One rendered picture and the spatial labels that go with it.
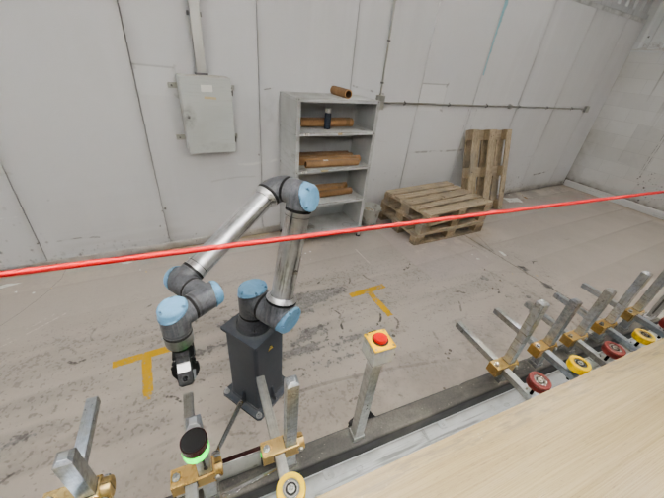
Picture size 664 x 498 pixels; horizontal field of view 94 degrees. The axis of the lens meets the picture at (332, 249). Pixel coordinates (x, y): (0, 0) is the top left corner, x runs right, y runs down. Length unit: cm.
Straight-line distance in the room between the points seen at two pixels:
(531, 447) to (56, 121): 345
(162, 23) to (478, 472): 328
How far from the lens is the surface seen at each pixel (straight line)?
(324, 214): 403
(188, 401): 127
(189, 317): 111
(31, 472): 243
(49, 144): 336
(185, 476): 114
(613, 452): 150
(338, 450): 133
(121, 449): 229
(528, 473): 128
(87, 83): 322
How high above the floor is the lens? 190
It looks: 32 degrees down
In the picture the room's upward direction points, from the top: 6 degrees clockwise
